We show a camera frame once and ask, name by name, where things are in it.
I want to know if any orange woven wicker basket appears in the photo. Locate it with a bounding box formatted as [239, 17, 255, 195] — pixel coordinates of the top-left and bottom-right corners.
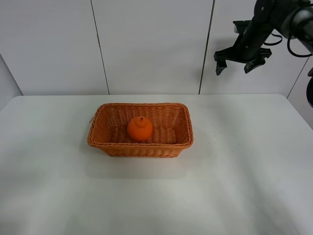
[87, 103, 194, 158]

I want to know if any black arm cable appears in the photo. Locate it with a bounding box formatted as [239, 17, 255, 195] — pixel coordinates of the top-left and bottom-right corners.
[263, 33, 313, 58]

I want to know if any orange dekopon fruit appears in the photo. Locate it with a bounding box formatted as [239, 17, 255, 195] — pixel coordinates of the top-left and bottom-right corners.
[127, 116, 153, 141]

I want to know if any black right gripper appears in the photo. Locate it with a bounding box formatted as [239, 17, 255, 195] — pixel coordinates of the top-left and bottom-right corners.
[214, 0, 277, 75]

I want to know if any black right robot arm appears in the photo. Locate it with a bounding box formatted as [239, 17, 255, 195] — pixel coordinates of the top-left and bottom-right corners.
[214, 0, 313, 75]

